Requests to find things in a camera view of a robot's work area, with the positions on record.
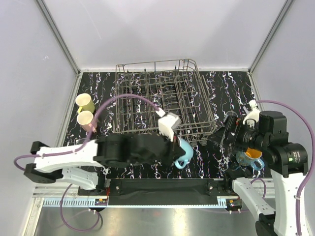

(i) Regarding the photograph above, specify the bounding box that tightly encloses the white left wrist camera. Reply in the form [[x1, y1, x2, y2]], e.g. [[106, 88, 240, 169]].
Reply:
[[158, 112, 181, 142]]

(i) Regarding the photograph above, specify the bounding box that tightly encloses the pink ceramic mug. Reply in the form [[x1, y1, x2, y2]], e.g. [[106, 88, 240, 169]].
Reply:
[[77, 111, 97, 133]]

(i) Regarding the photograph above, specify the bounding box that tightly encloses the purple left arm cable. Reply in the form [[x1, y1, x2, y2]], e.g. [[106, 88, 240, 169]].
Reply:
[[13, 94, 163, 173]]

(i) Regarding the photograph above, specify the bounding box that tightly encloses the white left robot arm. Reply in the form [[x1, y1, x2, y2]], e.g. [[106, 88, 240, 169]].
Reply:
[[24, 133, 193, 195]]

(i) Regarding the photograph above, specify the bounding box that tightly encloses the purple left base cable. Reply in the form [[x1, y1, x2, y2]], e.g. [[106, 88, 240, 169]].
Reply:
[[60, 183, 103, 233]]

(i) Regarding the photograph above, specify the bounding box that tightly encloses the yellow ceramic mug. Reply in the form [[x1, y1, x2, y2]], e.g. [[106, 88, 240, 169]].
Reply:
[[75, 93, 95, 114]]

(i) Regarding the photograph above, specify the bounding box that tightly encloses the clear glass cup right far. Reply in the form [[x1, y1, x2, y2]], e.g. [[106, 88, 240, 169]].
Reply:
[[224, 110, 238, 122]]

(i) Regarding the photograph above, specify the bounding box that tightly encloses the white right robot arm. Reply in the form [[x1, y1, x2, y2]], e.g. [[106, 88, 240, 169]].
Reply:
[[217, 111, 309, 236]]

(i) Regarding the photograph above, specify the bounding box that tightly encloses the grey wire dish rack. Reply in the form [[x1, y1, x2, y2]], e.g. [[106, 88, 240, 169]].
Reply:
[[114, 59, 216, 147]]

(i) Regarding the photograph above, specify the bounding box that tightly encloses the aluminium frame rail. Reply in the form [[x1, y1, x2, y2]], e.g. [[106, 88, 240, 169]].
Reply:
[[31, 185, 301, 209]]

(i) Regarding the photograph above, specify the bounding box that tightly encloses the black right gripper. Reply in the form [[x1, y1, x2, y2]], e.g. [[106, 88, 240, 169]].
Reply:
[[207, 114, 269, 152]]

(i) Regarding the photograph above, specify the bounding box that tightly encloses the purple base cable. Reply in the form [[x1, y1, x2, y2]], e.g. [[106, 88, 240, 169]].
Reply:
[[60, 183, 103, 233], [240, 177, 268, 212]]

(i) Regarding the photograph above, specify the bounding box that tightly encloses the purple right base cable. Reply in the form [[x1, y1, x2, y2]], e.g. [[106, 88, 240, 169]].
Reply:
[[240, 177, 268, 212]]

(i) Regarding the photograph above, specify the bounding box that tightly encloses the light blue ceramic mug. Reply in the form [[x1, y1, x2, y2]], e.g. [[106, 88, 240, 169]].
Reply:
[[174, 138, 194, 170]]

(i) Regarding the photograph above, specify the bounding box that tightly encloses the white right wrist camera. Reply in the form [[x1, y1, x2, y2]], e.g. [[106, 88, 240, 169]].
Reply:
[[243, 100, 260, 128]]

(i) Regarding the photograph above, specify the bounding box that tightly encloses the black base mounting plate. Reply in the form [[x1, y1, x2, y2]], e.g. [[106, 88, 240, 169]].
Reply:
[[78, 178, 236, 196]]

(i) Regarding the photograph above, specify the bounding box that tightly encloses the blue floral mug orange inside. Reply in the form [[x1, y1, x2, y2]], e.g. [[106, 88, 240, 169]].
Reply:
[[236, 148, 265, 171]]

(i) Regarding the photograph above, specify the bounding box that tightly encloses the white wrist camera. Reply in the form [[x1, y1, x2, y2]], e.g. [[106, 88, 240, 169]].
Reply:
[[158, 112, 181, 142], [243, 100, 260, 128]]

